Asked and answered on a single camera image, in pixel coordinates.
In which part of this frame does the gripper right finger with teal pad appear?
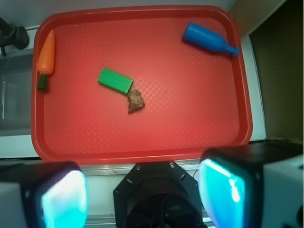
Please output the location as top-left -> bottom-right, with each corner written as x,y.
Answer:
198,143 -> 304,228

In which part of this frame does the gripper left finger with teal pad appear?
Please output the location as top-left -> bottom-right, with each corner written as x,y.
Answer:
0,161 -> 89,228

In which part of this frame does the blue plastic bottle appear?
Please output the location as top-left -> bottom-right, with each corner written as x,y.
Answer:
183,23 -> 239,57

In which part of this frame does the red plastic tray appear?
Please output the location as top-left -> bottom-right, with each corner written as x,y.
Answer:
31,6 -> 252,165

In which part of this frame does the brown rock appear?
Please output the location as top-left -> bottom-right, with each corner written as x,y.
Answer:
127,90 -> 145,114

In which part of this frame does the green rectangular block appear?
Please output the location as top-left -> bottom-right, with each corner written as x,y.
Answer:
97,68 -> 133,95

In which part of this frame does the grey toy sink basin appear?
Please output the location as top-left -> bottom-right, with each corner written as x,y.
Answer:
0,49 -> 33,137

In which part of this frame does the orange toy carrot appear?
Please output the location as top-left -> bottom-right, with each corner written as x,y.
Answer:
37,30 -> 55,91

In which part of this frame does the brown cardboard panel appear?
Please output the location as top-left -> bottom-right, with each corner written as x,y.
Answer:
230,0 -> 304,143

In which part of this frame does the grey toy faucet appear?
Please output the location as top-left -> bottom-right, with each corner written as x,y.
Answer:
0,18 -> 29,57

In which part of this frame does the aluminium rail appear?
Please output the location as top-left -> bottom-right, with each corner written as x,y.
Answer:
0,158 -> 202,178

